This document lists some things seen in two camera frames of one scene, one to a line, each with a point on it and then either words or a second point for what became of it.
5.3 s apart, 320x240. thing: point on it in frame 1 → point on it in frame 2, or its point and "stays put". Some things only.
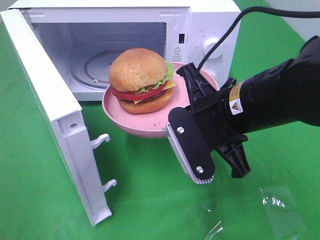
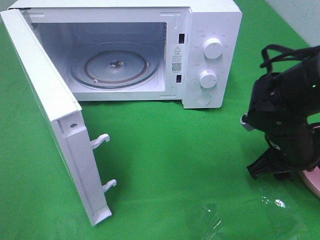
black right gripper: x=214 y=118 → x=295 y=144
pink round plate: x=155 y=124 → x=312 y=177
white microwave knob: x=217 y=51 stays put
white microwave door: x=63 y=116 stays put
